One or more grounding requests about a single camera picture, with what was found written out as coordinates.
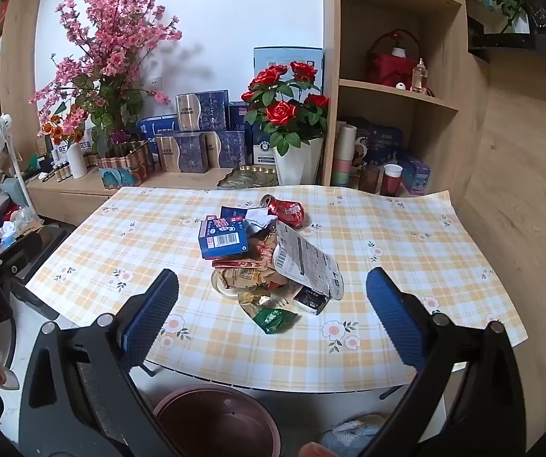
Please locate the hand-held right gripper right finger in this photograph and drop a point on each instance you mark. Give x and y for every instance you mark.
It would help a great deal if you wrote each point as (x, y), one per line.
(394, 314)

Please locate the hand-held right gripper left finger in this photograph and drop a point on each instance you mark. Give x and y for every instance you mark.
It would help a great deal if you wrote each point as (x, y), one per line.
(151, 314)

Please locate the round clear plastic lid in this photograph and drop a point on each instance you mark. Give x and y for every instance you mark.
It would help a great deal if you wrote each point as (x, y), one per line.
(219, 290)

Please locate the small black packet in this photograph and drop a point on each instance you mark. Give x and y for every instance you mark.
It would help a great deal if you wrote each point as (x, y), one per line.
(310, 299)

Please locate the brown snack wrapper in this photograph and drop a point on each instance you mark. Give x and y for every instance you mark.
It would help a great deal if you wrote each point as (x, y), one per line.
(242, 273)

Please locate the blue carton box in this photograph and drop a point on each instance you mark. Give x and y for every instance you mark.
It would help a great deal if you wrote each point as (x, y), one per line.
(223, 243)

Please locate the gold foil wrapper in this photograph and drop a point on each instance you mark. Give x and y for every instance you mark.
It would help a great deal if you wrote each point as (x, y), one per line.
(254, 303)

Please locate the white labelled plastic bag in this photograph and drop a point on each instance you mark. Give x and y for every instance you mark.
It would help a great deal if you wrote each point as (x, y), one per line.
(301, 257)

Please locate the green snack wrapper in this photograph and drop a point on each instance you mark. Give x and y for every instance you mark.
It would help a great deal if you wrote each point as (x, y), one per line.
(273, 320)

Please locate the brown plastic bin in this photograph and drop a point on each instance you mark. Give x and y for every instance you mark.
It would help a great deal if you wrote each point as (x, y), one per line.
(215, 423)

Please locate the grey foil bag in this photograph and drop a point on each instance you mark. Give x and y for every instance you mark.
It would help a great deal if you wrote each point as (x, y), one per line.
(259, 219)

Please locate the crushed red can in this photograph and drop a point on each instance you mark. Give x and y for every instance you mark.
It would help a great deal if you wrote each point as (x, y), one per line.
(287, 210)

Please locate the wooden sideboard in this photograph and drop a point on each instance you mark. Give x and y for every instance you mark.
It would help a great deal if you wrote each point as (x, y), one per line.
(73, 200)

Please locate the row of small bottles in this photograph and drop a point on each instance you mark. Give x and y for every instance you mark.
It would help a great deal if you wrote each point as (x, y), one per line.
(59, 171)

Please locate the orange artificial flowers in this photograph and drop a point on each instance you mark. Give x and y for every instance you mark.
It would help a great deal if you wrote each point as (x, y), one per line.
(54, 128)

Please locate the crumpled clear plastic bag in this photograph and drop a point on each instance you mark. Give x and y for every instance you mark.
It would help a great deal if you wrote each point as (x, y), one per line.
(353, 433)

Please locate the red paper cup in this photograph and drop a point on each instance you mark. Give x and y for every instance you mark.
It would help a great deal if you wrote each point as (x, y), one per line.
(390, 183)

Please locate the brown cup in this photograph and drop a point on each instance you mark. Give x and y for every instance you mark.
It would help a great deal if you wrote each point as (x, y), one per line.
(369, 181)

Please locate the small purple box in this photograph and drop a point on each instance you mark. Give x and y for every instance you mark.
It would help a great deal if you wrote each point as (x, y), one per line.
(415, 174)

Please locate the tall wooden cabinet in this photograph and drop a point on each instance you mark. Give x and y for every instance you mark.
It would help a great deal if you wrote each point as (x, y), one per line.
(20, 81)

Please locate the gold leaf tray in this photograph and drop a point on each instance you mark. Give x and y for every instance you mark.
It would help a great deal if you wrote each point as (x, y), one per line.
(249, 177)

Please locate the stack of pastel paper cups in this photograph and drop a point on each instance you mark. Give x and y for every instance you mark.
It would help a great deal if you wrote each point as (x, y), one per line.
(343, 152)

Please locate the blue illustrated box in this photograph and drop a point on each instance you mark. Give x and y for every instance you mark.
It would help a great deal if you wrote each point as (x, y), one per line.
(382, 143)

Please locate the wooden shelf unit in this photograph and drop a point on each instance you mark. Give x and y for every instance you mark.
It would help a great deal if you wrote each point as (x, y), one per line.
(444, 143)

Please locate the flat blue box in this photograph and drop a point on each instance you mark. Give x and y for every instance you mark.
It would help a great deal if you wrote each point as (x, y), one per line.
(158, 126)

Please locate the white blue emblem box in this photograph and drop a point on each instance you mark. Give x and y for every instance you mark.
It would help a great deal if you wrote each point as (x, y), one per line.
(263, 150)

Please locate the pink blossom flower arrangement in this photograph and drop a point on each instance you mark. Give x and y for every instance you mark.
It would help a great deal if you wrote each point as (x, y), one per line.
(111, 52)

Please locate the small blue box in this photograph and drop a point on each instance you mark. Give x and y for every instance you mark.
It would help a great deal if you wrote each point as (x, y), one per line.
(239, 116)

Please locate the red rose plant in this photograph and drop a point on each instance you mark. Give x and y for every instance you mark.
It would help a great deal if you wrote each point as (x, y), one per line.
(282, 112)

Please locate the glass perfume bottle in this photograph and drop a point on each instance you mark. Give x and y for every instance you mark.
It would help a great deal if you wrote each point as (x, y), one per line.
(419, 78)

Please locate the red gift basket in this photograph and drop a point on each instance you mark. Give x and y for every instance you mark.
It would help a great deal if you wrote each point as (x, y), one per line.
(389, 69)

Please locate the tall light blue box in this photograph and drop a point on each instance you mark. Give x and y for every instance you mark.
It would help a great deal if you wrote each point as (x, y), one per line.
(273, 57)

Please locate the white wall socket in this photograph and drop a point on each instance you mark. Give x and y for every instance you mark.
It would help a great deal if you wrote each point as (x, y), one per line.
(154, 84)

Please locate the black wall shelf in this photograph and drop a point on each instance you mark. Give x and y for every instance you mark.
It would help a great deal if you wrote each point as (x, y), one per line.
(515, 40)

